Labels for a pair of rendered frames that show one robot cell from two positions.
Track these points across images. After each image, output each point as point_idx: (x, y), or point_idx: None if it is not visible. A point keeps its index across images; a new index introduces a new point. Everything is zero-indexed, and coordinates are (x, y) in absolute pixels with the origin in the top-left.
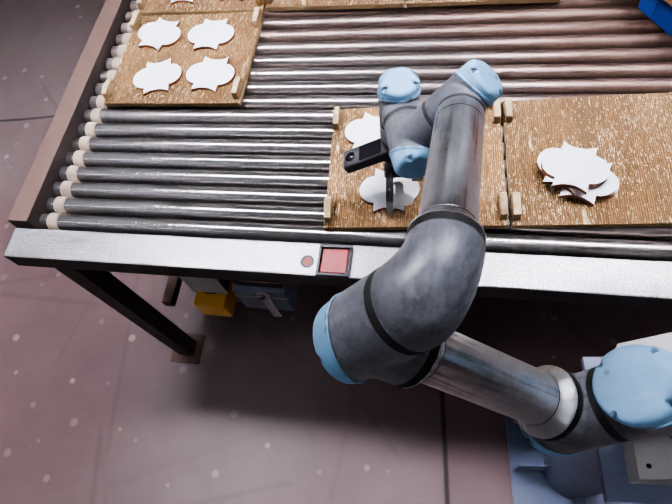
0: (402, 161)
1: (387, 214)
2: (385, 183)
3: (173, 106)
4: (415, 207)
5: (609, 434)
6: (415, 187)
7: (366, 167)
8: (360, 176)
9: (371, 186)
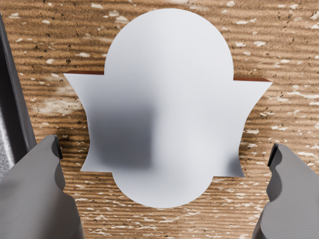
0: None
1: (75, 116)
2: (190, 120)
3: None
4: (107, 186)
5: None
6: (163, 200)
7: (291, 38)
8: (253, 10)
9: (182, 66)
